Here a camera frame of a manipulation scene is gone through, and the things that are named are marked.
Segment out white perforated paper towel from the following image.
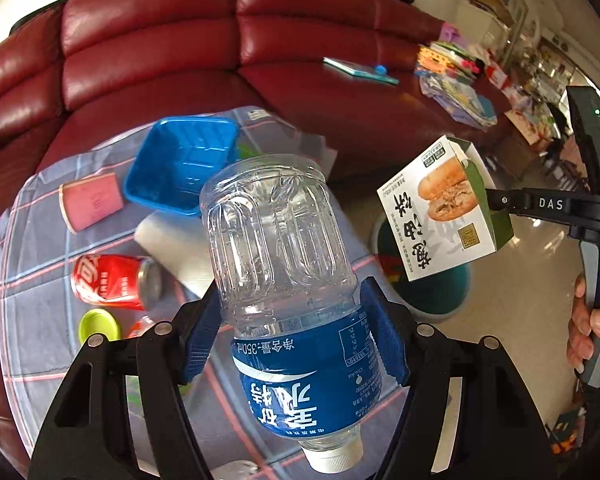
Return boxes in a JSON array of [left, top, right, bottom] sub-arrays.
[[134, 210, 221, 297]]

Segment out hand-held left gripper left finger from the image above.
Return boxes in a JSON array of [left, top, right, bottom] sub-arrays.
[[27, 287, 226, 480]]

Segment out red soda can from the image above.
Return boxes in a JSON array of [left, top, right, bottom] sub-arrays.
[[70, 254, 163, 311]]

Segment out green plastic lid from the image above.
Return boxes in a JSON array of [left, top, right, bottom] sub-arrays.
[[78, 308, 122, 345]]

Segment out burger picture food box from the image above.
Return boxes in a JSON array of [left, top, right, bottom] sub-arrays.
[[377, 135, 514, 282]]

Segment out pile of colourful magazines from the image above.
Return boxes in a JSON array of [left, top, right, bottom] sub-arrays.
[[414, 42, 498, 131]]

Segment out red and white packet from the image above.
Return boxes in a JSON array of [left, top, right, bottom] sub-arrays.
[[126, 314, 156, 338]]

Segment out pink paper cup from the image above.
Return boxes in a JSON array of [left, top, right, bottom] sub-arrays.
[[58, 172, 125, 234]]

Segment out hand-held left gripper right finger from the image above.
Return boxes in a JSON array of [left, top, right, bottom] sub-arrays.
[[357, 276, 561, 480]]

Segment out blue plastic tray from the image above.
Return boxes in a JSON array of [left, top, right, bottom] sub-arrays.
[[122, 116, 241, 217]]

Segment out clear bottle with blue label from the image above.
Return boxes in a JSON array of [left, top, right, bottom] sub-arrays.
[[199, 154, 385, 473]]

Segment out red leather sofa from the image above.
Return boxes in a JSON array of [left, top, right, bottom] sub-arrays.
[[0, 0, 513, 461]]

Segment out teal notebook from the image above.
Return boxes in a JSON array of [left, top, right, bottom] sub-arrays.
[[323, 56, 400, 86]]

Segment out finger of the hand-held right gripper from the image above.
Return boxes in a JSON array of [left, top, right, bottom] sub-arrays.
[[485, 187, 571, 223]]

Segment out grey plaid cloth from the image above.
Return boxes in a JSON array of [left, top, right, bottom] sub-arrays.
[[0, 105, 406, 480]]

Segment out teal trash bin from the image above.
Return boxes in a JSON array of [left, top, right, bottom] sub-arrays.
[[371, 212, 473, 326]]

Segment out person's right hand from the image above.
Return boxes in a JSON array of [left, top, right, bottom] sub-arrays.
[[567, 275, 600, 370]]

